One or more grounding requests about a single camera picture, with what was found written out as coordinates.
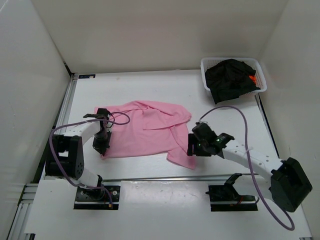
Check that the blue table label sticker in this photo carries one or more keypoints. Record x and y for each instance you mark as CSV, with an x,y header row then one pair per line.
x,y
86,76

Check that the white plastic basket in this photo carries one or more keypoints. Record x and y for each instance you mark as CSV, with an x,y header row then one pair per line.
x,y
260,81

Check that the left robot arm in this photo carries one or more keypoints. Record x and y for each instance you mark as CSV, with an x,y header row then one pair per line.
x,y
67,155

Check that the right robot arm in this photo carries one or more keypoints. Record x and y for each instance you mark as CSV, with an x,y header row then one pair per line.
x,y
285,181

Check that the aluminium table frame rail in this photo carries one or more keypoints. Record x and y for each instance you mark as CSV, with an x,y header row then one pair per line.
x,y
27,195

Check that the black t shirt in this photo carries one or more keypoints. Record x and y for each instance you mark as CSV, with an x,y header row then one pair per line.
x,y
229,80

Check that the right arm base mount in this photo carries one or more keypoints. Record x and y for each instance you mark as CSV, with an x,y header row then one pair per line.
x,y
224,197

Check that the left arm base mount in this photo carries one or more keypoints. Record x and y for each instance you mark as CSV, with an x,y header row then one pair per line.
x,y
97,199

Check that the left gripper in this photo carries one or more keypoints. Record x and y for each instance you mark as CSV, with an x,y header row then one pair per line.
x,y
100,146

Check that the white front cover board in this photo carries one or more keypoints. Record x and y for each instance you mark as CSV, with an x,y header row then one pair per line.
x,y
178,210

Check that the orange garment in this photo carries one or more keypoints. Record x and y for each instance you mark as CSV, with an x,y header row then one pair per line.
x,y
253,78

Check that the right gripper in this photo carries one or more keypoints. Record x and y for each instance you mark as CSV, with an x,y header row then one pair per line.
x,y
192,149

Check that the pink t shirt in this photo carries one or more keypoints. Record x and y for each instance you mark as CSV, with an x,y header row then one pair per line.
x,y
147,128

